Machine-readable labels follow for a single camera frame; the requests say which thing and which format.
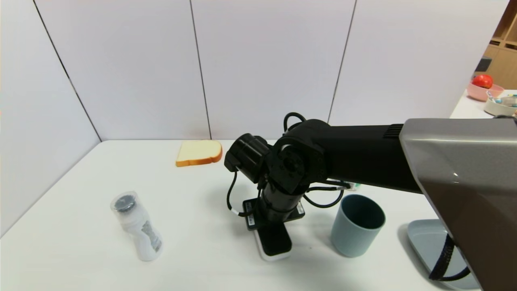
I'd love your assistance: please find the black whiteboard eraser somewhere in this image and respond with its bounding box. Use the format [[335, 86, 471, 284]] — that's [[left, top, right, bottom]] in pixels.
[[254, 222, 292, 261]]

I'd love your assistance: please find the grey oval dish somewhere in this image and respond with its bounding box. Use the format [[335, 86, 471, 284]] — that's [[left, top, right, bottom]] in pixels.
[[407, 219, 481, 290]]

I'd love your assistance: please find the white bread slice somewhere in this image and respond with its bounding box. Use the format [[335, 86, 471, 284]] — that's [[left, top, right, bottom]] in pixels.
[[176, 140, 223, 168]]

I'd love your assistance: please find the grey-blue plastic cup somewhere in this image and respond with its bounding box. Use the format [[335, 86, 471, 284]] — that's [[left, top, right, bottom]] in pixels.
[[330, 194, 386, 258]]

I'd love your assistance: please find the white plastic bottle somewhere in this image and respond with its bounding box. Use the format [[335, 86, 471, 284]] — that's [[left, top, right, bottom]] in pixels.
[[110, 191, 164, 261]]

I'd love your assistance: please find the white side table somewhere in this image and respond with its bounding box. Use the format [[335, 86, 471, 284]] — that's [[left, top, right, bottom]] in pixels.
[[450, 90, 517, 120]]

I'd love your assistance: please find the pink bowl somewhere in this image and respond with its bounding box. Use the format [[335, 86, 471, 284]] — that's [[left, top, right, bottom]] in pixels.
[[467, 83, 504, 101]]

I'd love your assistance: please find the red round fruit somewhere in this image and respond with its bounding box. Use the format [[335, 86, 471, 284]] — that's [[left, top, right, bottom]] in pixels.
[[472, 74, 494, 89]]

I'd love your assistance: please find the white bowl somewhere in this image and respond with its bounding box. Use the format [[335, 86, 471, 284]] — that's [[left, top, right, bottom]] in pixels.
[[484, 95, 517, 117]]

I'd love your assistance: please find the wooden shelf unit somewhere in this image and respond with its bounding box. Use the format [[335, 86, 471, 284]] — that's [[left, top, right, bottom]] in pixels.
[[473, 0, 517, 90]]

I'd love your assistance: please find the black looped cable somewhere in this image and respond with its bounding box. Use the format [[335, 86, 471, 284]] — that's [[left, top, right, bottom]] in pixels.
[[283, 112, 307, 133]]

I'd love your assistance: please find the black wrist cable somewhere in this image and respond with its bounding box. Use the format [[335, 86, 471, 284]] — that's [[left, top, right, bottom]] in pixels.
[[303, 180, 352, 209]]

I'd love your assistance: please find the black braided cable sleeve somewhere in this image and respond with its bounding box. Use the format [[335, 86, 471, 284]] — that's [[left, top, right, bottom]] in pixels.
[[428, 234, 472, 282]]

